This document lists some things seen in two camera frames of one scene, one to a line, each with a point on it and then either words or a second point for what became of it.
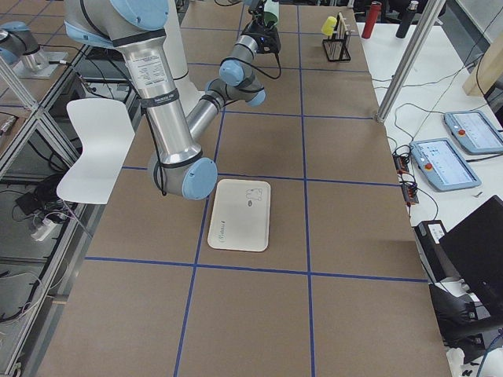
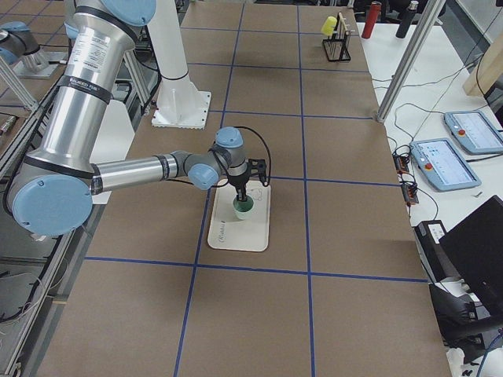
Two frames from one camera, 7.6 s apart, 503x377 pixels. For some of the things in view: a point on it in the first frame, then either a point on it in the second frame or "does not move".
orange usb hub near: (409, 194) does not move
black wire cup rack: (337, 48) does not move
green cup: (271, 13) to (243, 209)
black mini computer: (427, 236) does not move
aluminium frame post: (410, 58) does not move
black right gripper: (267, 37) to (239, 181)
